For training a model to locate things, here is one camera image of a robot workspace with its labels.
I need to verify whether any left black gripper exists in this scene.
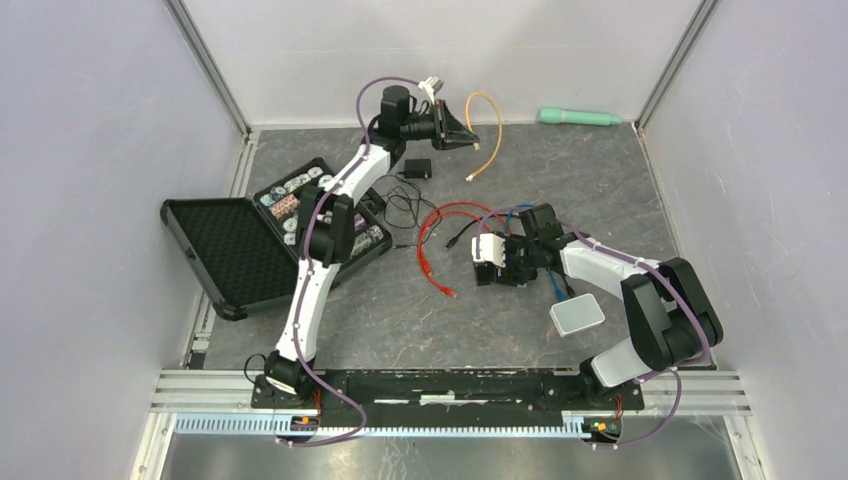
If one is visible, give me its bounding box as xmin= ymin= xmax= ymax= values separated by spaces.
xmin=399 ymin=101 xmax=478 ymax=152

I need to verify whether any black poker chip case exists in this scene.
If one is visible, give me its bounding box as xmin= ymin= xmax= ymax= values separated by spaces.
xmin=160 ymin=157 xmax=393 ymax=323

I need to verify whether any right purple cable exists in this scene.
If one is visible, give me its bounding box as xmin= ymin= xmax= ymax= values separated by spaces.
xmin=473 ymin=206 xmax=710 ymax=452

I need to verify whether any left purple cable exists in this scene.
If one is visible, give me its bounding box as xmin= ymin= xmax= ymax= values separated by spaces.
xmin=276 ymin=76 xmax=425 ymax=450

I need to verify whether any purple cable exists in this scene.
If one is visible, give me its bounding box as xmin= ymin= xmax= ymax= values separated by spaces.
xmin=276 ymin=76 xmax=425 ymax=450
xmin=473 ymin=206 xmax=710 ymax=452

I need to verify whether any black power adapter with cord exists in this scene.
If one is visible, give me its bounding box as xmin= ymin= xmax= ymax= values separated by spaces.
xmin=370 ymin=158 xmax=444 ymax=252

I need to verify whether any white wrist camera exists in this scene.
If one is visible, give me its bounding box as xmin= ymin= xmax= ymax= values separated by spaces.
xmin=471 ymin=233 xmax=506 ymax=268
xmin=418 ymin=75 xmax=444 ymax=103

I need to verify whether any blue ethernet cable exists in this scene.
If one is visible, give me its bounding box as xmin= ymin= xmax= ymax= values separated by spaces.
xmin=493 ymin=203 xmax=576 ymax=303

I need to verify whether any black network switch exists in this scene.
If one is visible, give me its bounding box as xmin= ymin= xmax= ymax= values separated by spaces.
xmin=473 ymin=262 xmax=501 ymax=286

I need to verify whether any white plastic box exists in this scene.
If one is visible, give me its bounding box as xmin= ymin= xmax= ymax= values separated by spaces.
xmin=549 ymin=293 xmax=605 ymax=337

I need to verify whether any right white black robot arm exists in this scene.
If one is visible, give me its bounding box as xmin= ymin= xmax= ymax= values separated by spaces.
xmin=471 ymin=203 xmax=724 ymax=408

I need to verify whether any red ethernet cable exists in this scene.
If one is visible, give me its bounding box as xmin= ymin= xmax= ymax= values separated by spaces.
xmin=416 ymin=201 xmax=511 ymax=299

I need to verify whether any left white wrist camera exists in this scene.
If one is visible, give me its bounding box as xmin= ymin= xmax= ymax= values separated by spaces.
xmin=418 ymin=75 xmax=444 ymax=103

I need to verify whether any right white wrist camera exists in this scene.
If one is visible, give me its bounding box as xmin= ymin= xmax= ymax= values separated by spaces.
xmin=471 ymin=233 xmax=506 ymax=268

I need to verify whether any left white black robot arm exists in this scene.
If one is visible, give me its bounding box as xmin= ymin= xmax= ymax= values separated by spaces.
xmin=264 ymin=76 xmax=479 ymax=408

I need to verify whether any white slotted cable duct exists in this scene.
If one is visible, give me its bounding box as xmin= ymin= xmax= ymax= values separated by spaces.
xmin=174 ymin=413 xmax=590 ymax=440

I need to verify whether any black ethernet cable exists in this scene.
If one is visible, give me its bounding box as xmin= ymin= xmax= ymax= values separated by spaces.
xmin=445 ymin=218 xmax=495 ymax=250

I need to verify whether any yellow ethernet cable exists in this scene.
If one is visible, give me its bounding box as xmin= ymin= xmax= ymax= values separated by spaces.
xmin=464 ymin=91 xmax=505 ymax=183

